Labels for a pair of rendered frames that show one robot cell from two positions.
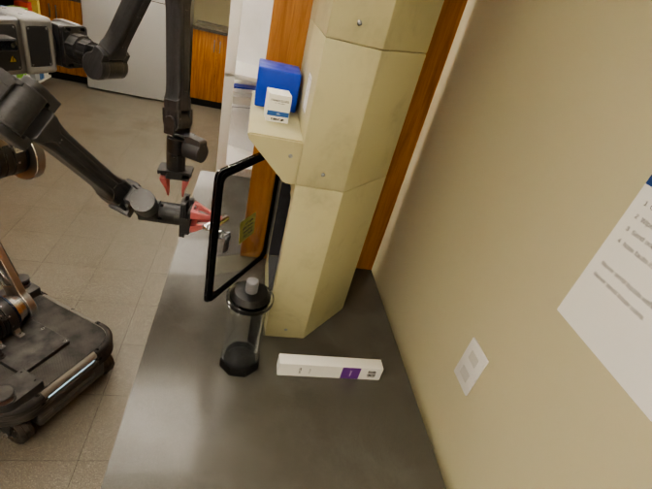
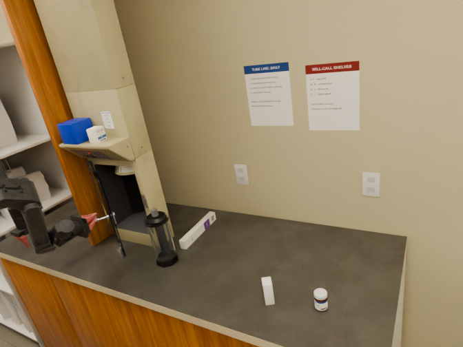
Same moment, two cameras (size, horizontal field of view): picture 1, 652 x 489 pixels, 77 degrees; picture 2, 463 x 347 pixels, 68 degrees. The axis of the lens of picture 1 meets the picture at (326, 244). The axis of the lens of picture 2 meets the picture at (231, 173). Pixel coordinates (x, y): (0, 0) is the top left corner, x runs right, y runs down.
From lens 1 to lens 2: 0.92 m
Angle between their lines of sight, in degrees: 38
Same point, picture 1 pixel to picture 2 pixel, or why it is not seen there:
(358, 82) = (134, 100)
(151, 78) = not seen: outside the picture
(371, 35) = (128, 80)
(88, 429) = not seen: outside the picture
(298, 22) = (55, 99)
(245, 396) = (188, 261)
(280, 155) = (124, 149)
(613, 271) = (256, 101)
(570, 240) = (238, 104)
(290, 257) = (149, 195)
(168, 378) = (155, 287)
